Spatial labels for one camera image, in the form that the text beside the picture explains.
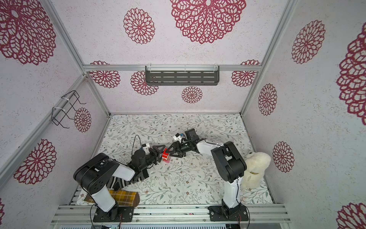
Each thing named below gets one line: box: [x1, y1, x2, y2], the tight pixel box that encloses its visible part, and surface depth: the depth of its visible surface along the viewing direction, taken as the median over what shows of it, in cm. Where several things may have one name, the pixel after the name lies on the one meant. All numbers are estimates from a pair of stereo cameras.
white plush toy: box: [240, 151, 272, 189], surface depth 75 cm
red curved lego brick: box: [162, 147, 169, 160], surface depth 86 cm
